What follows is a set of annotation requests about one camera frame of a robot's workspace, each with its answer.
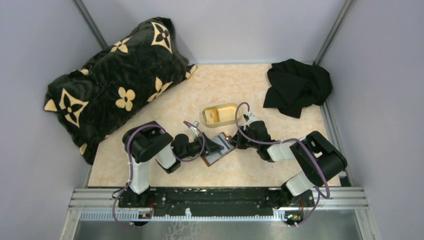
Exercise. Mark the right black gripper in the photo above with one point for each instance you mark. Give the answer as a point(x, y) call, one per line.
point(237, 142)

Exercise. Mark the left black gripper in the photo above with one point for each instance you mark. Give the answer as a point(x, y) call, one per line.
point(212, 147)

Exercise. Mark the brown leather card holder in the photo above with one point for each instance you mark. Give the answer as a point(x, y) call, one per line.
point(216, 148)

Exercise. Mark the beige oval tray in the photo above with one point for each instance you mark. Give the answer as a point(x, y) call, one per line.
point(226, 112)

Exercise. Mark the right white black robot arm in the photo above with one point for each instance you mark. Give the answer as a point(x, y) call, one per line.
point(319, 160)

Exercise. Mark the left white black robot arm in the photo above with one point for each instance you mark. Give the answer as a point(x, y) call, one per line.
point(151, 141)

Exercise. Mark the crumpled black cloth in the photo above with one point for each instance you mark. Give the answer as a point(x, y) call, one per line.
point(295, 85)

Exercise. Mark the black floral plush pillow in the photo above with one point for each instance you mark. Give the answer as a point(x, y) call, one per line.
point(112, 86)

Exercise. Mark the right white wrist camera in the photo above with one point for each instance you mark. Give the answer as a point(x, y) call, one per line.
point(249, 118)

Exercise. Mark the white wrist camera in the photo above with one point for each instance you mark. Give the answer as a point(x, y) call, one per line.
point(195, 125)
point(249, 118)

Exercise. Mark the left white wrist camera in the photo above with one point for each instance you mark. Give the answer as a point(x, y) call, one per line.
point(195, 125)

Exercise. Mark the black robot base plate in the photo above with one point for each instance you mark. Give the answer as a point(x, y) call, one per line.
point(214, 201)

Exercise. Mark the white toothed cable rail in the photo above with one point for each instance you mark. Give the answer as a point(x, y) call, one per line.
point(124, 216)

